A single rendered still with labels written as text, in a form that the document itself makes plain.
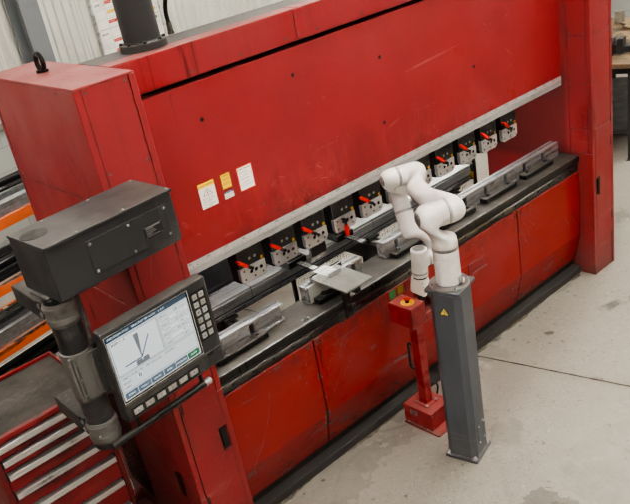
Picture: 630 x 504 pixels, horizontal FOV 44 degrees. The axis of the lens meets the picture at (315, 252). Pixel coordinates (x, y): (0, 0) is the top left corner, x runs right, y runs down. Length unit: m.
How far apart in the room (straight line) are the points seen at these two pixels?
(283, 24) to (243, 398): 1.71
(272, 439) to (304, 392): 0.28
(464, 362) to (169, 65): 1.92
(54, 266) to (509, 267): 3.19
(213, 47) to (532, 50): 2.32
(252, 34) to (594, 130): 2.64
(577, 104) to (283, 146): 2.32
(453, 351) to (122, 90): 1.95
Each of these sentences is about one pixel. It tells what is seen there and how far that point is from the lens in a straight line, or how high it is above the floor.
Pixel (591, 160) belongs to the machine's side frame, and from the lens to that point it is 5.42.
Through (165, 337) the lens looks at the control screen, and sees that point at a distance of 2.82.
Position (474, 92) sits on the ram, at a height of 1.55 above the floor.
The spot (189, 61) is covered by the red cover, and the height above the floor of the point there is 2.22.
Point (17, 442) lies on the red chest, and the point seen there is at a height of 0.95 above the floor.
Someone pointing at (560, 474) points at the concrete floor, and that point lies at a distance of 4.16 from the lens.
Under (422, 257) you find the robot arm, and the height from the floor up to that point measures 1.02.
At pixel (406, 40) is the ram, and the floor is 1.98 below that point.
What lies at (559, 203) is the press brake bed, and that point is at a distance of 5.37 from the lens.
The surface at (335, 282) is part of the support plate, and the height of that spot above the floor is 1.00.
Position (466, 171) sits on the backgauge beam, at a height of 0.96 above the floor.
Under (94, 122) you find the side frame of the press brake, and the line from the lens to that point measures 2.91.
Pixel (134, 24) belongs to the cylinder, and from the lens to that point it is 3.30.
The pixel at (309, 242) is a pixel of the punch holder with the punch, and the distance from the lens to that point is 3.86.
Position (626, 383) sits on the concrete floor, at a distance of 4.74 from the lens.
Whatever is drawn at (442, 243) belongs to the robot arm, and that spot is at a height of 1.24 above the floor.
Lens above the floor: 2.81
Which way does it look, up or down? 25 degrees down
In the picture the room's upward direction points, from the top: 11 degrees counter-clockwise
